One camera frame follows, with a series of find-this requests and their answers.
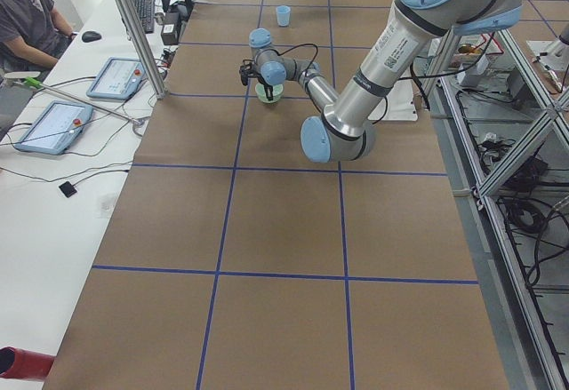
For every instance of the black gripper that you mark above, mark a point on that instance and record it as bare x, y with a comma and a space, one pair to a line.
265, 85

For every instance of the light green ceramic bowl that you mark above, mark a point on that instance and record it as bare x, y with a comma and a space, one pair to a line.
269, 95

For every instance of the light blue plastic cup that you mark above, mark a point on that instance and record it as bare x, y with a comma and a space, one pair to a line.
283, 15

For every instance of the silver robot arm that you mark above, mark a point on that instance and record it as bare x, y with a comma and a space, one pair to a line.
343, 131

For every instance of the black power adapter box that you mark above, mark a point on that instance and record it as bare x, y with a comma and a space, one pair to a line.
170, 31

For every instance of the black keyboard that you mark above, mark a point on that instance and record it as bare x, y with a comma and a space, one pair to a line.
146, 11

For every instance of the far teach pendant tablet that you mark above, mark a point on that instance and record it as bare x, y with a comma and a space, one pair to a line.
118, 79

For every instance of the teach pendant tablet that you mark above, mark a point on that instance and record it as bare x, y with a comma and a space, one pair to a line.
56, 128
118, 79

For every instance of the black computer mouse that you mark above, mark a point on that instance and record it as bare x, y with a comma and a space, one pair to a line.
91, 36

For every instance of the near teach pendant tablet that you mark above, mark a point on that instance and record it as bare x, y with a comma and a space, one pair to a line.
56, 128

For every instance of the small black square device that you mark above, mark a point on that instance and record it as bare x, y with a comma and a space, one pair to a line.
67, 189

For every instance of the person in grey shirt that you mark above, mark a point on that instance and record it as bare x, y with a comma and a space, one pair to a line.
34, 35

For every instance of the red cylinder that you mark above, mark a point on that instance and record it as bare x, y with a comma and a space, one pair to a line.
23, 364

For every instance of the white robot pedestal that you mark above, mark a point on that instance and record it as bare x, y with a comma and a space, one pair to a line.
399, 106

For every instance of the aluminium frame post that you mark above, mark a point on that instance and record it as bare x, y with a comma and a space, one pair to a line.
141, 45

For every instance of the aluminium side frame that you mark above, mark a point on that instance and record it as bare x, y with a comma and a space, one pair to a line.
509, 135

